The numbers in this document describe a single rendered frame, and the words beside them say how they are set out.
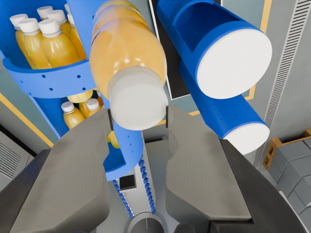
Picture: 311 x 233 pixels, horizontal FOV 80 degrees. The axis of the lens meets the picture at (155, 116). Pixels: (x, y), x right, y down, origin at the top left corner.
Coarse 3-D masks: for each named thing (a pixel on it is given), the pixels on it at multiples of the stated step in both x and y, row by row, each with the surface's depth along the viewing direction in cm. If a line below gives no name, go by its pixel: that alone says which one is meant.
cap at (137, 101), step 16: (128, 80) 12; (144, 80) 12; (112, 96) 12; (128, 96) 11; (144, 96) 12; (160, 96) 12; (112, 112) 12; (128, 112) 12; (144, 112) 13; (160, 112) 13; (128, 128) 13; (144, 128) 13
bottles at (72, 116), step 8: (40, 8) 49; (48, 8) 49; (16, 16) 46; (24, 16) 45; (40, 16) 49; (48, 16) 45; (56, 16) 44; (64, 16) 46; (16, 24) 45; (64, 24) 47; (16, 32) 46; (64, 32) 46; (16, 40) 47; (24, 48) 48; (32, 64) 51; (64, 104) 65; (72, 104) 65; (80, 104) 70; (88, 104) 64; (96, 104) 65; (64, 112) 65; (72, 112) 66; (80, 112) 69; (88, 112) 66; (64, 120) 67; (72, 120) 66; (80, 120) 68
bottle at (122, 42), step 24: (120, 0) 23; (96, 24) 19; (120, 24) 15; (144, 24) 17; (96, 48) 15; (120, 48) 13; (144, 48) 14; (96, 72) 14; (120, 72) 13; (144, 72) 13
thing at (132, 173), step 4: (132, 172) 116; (124, 176) 113; (128, 176) 113; (132, 176) 113; (120, 180) 111; (124, 180) 111; (128, 180) 111; (132, 180) 111; (120, 184) 109; (124, 184) 109; (128, 184) 109; (132, 184) 109; (136, 184) 112; (120, 188) 108; (124, 188) 108; (128, 188) 109; (132, 188) 109; (136, 188) 109; (120, 192) 110
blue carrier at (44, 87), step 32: (0, 0) 44; (32, 0) 50; (64, 0) 53; (96, 0) 36; (0, 32) 45; (32, 96) 43; (64, 96) 42; (96, 96) 76; (64, 128) 70; (128, 160) 67
